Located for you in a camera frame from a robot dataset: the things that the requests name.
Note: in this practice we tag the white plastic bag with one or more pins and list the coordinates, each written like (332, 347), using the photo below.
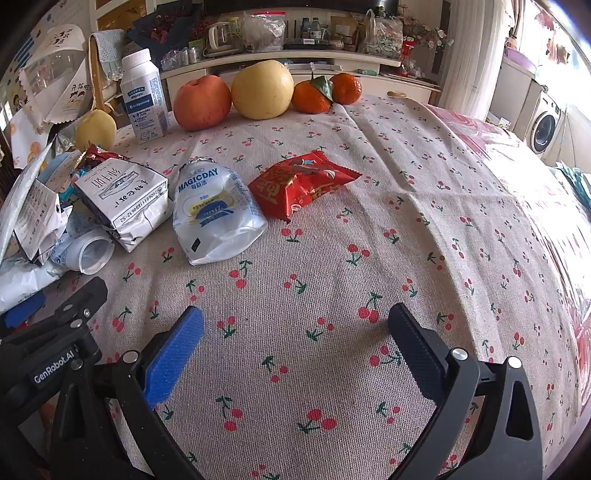
(21, 281)

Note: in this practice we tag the pack of foil cups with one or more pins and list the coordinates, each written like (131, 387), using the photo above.
(181, 56)

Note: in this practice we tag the clear plastic zip bag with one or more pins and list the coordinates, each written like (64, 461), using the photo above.
(263, 32)

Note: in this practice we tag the crushed white yogurt bottle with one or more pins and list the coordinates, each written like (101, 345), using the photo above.
(214, 210)

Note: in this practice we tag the dark wrapped bouquet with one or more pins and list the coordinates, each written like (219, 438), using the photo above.
(157, 27)

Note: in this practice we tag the large yellow pear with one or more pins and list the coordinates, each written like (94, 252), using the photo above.
(262, 90)

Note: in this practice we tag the small yellow pear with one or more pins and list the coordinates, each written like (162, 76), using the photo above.
(96, 131)

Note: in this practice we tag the white TV cabinet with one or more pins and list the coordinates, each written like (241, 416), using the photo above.
(392, 83)

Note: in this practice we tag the black flat TV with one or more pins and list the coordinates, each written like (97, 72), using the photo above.
(300, 4)

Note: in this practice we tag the light wooden chair blue towel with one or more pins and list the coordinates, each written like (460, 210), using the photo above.
(108, 50)

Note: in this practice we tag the orange tangerine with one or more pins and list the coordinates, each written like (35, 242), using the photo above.
(347, 88)

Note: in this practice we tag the blue snack wrapper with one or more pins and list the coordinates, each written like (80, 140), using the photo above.
(69, 197)

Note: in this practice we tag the red apple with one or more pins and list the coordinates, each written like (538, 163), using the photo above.
(202, 104)

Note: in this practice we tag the artificial flowers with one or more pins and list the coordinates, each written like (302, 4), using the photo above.
(427, 34)

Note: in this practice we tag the white washing machine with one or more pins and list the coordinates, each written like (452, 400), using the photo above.
(547, 124)

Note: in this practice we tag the white mesh food cover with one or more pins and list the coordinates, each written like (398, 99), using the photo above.
(55, 69)

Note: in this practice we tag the cherry print tablecloth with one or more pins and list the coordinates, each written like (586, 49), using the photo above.
(323, 277)

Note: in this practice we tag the pink floral sheet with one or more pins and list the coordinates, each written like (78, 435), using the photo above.
(501, 141)

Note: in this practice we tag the glass kettle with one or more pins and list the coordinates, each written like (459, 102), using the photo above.
(221, 39)

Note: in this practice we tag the red snack packet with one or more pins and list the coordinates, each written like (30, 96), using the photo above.
(298, 187)

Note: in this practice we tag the white milk bottle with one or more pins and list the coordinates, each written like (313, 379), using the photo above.
(143, 101)

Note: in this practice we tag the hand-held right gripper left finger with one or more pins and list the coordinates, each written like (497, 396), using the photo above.
(175, 360)

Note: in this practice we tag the tangerine with leaf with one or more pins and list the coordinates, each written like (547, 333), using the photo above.
(307, 99)

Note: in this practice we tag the white open jar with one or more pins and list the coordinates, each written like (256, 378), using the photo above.
(87, 251)

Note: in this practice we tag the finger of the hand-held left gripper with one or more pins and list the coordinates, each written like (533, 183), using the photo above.
(23, 310)
(78, 301)

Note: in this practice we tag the printed plastic bag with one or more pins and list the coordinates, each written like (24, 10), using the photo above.
(383, 37)

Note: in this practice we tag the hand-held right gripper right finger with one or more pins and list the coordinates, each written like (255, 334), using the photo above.
(418, 355)

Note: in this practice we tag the silver milk carton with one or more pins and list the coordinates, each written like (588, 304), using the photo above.
(124, 203)

